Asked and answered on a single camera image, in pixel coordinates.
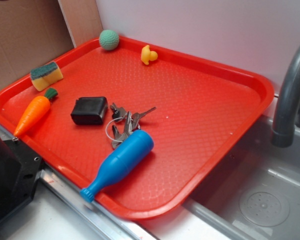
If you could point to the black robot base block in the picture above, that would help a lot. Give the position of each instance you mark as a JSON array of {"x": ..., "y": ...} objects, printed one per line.
[{"x": 20, "y": 170}]

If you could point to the yellow sponge with green top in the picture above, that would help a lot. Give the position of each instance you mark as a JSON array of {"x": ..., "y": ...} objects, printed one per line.
[{"x": 46, "y": 75}]

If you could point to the red plastic tray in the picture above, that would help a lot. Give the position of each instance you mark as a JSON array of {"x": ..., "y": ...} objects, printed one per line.
[{"x": 197, "y": 110}]

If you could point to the bunch of metal keys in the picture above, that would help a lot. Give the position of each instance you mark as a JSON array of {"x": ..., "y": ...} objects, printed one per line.
[{"x": 131, "y": 124}]

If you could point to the blue toy bottle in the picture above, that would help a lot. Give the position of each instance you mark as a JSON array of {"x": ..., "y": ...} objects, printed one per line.
[{"x": 119, "y": 163}]

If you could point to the black rectangular box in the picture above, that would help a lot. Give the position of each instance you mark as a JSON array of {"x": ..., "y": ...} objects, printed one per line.
[{"x": 89, "y": 110}]

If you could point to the yellow rubber duck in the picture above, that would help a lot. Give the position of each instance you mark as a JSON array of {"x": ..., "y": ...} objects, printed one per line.
[{"x": 148, "y": 55}]

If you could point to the green dimpled ball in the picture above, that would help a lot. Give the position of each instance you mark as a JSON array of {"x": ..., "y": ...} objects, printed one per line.
[{"x": 109, "y": 40}]

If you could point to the orange toy carrot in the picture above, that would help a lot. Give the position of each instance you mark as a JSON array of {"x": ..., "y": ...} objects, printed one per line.
[{"x": 35, "y": 111}]

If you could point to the grey plastic sink basin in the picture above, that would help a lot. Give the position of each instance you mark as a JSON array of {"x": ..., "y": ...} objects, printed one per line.
[{"x": 212, "y": 210}]

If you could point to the grey sink faucet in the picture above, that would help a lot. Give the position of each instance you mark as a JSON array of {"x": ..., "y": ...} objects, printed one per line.
[{"x": 287, "y": 111}]

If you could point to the round sink drain cover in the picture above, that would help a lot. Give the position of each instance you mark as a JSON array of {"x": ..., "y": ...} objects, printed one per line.
[{"x": 264, "y": 208}]

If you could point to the brown cardboard panel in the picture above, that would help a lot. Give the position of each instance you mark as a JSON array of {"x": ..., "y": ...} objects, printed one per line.
[{"x": 32, "y": 33}]

